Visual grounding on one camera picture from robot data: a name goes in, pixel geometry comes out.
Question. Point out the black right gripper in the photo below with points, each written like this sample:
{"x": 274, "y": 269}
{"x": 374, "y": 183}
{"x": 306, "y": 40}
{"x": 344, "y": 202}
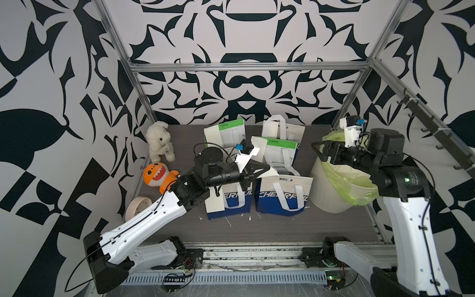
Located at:
{"x": 339, "y": 147}

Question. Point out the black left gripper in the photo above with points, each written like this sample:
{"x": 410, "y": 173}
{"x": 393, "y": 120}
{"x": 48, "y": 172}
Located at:
{"x": 245, "y": 177}

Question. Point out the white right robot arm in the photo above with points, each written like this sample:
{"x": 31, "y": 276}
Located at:
{"x": 407, "y": 197}

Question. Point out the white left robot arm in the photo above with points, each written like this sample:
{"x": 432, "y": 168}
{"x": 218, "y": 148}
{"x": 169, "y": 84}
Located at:
{"x": 114, "y": 255}

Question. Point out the green white middle bag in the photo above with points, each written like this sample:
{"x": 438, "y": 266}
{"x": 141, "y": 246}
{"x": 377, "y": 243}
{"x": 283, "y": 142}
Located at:
{"x": 280, "y": 155}

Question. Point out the green white bag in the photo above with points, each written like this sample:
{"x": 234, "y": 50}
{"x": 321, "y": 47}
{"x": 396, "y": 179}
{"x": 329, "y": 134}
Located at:
{"x": 232, "y": 133}
{"x": 280, "y": 155}

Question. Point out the white receipt on middle bag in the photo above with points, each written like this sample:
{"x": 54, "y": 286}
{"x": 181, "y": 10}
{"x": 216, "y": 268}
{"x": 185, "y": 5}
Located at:
{"x": 260, "y": 144}

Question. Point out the white receipt on bag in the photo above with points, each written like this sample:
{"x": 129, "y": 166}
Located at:
{"x": 260, "y": 144}
{"x": 213, "y": 136}
{"x": 215, "y": 202}

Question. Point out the blue white front right bag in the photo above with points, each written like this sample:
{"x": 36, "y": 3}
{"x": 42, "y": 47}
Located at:
{"x": 284, "y": 195}

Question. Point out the white round trash bin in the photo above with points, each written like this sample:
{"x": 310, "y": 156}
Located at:
{"x": 322, "y": 195}

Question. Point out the green plastic bin liner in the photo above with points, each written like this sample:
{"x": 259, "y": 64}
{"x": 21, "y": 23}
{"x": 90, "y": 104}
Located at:
{"x": 353, "y": 186}

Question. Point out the blue white front left bag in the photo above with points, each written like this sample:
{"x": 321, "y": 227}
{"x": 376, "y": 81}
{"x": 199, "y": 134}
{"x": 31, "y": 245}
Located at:
{"x": 236, "y": 201}

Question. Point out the white blue back right bag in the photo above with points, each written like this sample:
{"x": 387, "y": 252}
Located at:
{"x": 276, "y": 127}

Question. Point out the green white back left bag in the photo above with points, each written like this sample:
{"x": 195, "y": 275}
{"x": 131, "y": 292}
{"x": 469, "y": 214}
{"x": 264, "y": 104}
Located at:
{"x": 232, "y": 133}

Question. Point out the white receipt on back bag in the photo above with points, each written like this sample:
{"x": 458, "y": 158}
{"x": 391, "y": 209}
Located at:
{"x": 213, "y": 136}

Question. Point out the white receipt on left bag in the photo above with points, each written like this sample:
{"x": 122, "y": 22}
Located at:
{"x": 215, "y": 202}

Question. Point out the orange plush monster toy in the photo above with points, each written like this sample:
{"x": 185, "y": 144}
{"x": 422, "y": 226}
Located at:
{"x": 157, "y": 175}

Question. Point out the white plush rabbit toy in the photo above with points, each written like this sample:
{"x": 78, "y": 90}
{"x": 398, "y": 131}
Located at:
{"x": 159, "y": 142}

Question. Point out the white tape roll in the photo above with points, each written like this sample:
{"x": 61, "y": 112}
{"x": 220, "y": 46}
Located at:
{"x": 136, "y": 206}

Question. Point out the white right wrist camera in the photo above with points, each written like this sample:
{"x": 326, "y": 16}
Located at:
{"x": 353, "y": 128}

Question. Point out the black wall hook rail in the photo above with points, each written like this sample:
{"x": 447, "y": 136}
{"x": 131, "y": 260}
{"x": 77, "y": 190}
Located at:
{"x": 435, "y": 127}

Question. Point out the aluminium frame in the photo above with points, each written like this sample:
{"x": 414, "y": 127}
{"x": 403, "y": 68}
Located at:
{"x": 313, "y": 62}

